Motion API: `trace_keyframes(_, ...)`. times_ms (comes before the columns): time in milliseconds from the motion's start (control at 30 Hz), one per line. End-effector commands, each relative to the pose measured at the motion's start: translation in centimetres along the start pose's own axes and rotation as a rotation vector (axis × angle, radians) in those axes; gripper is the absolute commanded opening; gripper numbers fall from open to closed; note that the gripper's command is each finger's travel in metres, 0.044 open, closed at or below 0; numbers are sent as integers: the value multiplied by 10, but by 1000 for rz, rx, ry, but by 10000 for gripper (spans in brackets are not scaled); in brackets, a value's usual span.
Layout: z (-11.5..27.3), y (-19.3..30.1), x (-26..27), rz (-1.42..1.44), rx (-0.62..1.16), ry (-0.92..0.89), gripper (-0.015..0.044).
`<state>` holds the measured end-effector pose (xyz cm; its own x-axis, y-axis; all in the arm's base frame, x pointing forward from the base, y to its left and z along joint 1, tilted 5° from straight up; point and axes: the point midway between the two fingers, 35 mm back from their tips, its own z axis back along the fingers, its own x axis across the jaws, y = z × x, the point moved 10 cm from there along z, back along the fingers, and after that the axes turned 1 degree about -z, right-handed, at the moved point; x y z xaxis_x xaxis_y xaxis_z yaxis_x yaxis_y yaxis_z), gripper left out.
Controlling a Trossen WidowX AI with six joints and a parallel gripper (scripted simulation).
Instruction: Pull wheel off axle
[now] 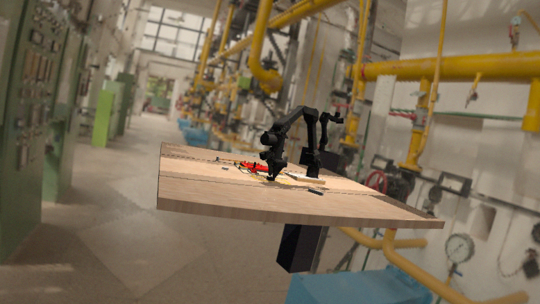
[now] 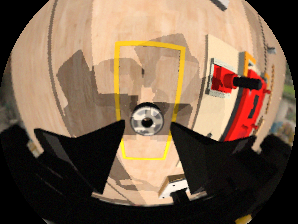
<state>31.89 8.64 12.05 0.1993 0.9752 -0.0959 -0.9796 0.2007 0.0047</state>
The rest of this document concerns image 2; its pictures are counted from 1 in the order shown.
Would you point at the yellow rectangular tape outline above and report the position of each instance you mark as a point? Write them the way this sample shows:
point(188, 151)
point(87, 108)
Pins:
point(117, 80)

